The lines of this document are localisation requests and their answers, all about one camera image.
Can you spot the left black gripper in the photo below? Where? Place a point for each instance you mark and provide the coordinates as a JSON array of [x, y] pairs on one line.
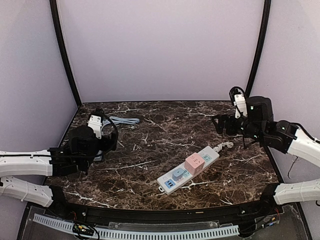
[[110, 140]]

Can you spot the pink cube socket adapter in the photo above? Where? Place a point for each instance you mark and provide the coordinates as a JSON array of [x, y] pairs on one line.
[[194, 163]]

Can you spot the white colourful power strip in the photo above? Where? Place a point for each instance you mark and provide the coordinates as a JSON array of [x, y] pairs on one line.
[[166, 183]]

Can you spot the blue-grey power strip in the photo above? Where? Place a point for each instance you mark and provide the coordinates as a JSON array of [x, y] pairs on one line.
[[99, 157]]

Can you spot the left black frame post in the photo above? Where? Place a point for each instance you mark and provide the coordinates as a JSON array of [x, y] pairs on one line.
[[63, 51]]

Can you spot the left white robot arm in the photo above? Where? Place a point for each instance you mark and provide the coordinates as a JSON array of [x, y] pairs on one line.
[[13, 165]]

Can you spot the blue plug adapter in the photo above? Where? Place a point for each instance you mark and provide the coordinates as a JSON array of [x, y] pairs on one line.
[[177, 174]]

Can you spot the black frame post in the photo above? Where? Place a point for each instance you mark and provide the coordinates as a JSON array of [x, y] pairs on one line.
[[63, 51], [259, 47]]

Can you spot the black front frame rail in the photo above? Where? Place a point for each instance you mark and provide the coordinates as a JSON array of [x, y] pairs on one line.
[[236, 214]]

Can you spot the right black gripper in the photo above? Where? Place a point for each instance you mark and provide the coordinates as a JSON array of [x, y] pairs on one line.
[[225, 124]]

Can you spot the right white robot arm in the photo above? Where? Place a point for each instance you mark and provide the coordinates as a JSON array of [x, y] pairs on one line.
[[293, 139]]

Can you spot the right black frame post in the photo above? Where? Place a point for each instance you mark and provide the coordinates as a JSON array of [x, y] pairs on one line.
[[259, 47]]

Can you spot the white slotted cable duct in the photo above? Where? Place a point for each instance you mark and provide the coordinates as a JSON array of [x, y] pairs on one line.
[[123, 231]]

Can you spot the small green circuit board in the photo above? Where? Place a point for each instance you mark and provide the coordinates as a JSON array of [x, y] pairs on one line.
[[82, 229]]

